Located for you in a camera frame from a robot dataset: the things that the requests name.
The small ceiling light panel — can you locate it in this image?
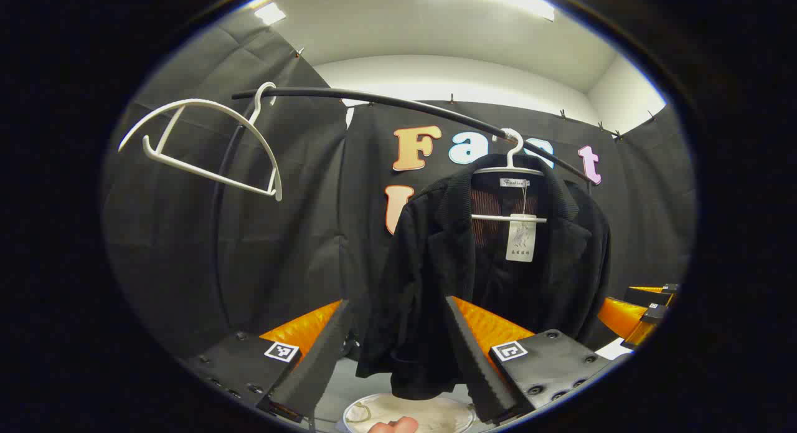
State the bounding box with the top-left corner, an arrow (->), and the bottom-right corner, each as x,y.
255,2 -> 287,26

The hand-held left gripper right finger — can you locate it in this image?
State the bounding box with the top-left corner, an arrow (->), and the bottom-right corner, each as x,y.
444,295 -> 614,424

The white flat object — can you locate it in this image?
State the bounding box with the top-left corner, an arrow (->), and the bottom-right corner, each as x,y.
597,338 -> 634,361

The black clothes rack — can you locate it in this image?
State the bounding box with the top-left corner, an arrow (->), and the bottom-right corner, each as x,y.
209,87 -> 591,334

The white plastic hanger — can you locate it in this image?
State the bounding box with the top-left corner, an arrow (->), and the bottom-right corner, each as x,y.
471,128 -> 549,224
118,82 -> 284,202

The black backdrop cloth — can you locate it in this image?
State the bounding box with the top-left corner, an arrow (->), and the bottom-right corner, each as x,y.
103,9 -> 698,384

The black jacket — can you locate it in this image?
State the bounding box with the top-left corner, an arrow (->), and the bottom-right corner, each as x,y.
356,154 -> 612,401

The white paper hang tag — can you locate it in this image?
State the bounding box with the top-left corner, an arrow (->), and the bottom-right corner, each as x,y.
506,214 -> 537,263

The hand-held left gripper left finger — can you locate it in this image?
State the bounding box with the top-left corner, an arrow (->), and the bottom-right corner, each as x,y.
181,299 -> 354,421

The row of backdrop clips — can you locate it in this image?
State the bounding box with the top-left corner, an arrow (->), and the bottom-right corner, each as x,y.
293,45 -> 658,141

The white laundry hamper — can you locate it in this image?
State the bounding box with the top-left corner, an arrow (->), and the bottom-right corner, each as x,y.
342,393 -> 477,433

